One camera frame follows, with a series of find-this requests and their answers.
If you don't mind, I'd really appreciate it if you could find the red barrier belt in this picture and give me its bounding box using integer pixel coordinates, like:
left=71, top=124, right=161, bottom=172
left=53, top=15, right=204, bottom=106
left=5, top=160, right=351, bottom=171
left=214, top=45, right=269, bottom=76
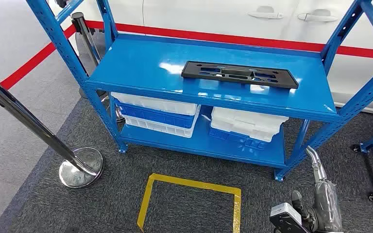
left=85, top=20, right=373, bottom=61
left=0, top=25, right=77, bottom=91

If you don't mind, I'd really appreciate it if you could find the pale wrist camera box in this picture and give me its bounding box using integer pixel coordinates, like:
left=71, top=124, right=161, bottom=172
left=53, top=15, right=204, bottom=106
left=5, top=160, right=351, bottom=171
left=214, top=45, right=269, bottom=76
left=269, top=202, right=310, bottom=233

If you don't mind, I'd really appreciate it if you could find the yellow floor tape square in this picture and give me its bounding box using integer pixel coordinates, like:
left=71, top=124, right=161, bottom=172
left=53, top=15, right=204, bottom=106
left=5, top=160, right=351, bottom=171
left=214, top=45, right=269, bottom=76
left=136, top=173, right=242, bottom=233

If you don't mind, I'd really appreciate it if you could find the blue metal shelf rack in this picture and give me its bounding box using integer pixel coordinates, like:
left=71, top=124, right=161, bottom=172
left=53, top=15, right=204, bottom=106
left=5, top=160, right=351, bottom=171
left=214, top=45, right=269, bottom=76
left=25, top=0, right=373, bottom=183

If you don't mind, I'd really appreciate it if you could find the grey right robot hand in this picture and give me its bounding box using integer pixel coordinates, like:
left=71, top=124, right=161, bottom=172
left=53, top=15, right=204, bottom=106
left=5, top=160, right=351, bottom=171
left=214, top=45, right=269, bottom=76
left=290, top=146, right=344, bottom=233

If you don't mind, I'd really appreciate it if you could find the chrome stanchion post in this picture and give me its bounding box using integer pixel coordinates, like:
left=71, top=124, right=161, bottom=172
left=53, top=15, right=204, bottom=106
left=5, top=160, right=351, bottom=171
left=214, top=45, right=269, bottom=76
left=71, top=12, right=125, bottom=123
left=0, top=80, right=104, bottom=189

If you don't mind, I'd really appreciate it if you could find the black plastic panel part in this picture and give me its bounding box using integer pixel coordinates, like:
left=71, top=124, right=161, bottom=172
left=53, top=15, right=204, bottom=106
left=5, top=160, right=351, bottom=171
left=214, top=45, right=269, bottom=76
left=181, top=61, right=299, bottom=90

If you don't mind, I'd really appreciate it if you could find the white car door handle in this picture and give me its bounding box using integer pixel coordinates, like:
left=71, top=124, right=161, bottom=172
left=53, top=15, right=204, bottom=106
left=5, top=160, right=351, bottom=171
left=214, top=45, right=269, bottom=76
left=247, top=5, right=284, bottom=20
left=297, top=9, right=339, bottom=22

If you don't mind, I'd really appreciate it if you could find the white car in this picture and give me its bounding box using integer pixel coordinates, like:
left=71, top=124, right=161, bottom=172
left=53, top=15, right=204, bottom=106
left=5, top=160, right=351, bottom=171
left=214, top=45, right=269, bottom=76
left=74, top=0, right=373, bottom=117

